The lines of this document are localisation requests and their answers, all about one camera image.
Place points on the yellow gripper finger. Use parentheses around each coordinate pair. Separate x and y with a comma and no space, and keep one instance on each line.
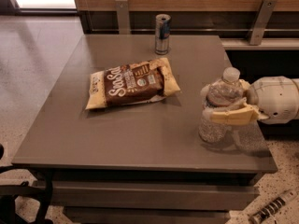
(242,116)
(224,89)

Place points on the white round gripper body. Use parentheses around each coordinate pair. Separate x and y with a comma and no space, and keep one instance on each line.
(275,99)

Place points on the clear plastic water bottle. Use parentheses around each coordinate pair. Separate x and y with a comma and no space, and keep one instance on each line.
(213,132)

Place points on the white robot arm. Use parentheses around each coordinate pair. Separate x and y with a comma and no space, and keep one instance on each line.
(296,98)

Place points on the silver blue redbull can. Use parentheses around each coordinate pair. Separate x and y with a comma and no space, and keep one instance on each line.
(162,33)

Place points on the brown seaweed snack bag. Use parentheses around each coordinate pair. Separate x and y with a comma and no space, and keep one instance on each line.
(135,83)

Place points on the striped cylinder on floor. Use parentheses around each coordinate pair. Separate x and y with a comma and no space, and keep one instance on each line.
(273,207)

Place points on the black office chair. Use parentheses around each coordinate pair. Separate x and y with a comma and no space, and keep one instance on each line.
(9,194)

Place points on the right metal wall bracket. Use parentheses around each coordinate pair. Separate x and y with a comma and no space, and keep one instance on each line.
(261,20)

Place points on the metal wall bracket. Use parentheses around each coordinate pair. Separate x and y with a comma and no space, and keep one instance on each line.
(123,17)
(261,20)

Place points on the left metal wall bracket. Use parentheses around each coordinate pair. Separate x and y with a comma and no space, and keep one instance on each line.
(123,17)

